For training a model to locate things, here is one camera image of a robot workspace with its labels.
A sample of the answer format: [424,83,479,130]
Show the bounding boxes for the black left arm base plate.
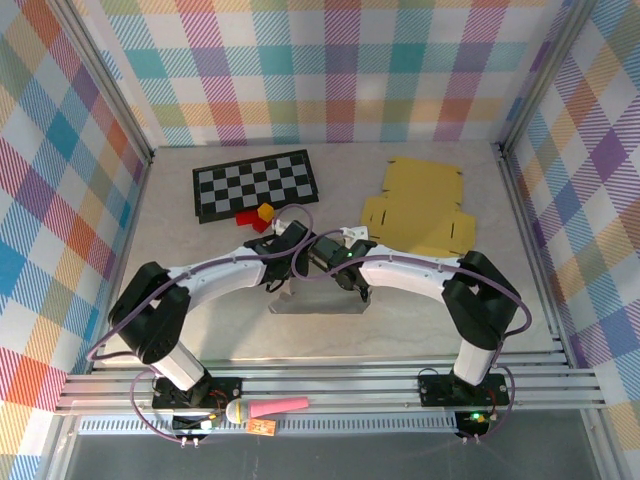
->
[151,377,244,409]

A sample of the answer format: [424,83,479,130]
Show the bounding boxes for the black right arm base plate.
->
[417,368,511,407]

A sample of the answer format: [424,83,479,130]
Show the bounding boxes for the white paper box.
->
[268,279,372,316]

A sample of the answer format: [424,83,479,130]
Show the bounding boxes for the aluminium frame post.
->
[49,0,155,164]
[497,0,601,156]

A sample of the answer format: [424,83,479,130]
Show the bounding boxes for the aluminium side rail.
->
[89,152,156,374]
[494,144,576,369]

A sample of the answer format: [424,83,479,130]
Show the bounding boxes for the slotted grey cable duct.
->
[79,417,464,436]

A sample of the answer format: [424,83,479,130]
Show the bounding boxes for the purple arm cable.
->
[87,203,317,446]
[291,228,532,444]

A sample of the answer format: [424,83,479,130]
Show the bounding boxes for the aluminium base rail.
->
[54,352,607,416]

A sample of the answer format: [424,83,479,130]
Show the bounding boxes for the pink handled microphone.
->
[224,396,311,424]

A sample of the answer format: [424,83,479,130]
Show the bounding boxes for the black folding chessboard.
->
[192,149,320,226]

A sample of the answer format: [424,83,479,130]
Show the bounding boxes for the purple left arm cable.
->
[87,203,317,446]

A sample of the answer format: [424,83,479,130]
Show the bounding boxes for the yellow paper box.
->
[359,156,477,257]

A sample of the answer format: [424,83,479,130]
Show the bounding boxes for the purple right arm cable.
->
[291,228,532,444]

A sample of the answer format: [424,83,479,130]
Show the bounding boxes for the black controller board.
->
[455,409,491,437]
[172,412,221,432]

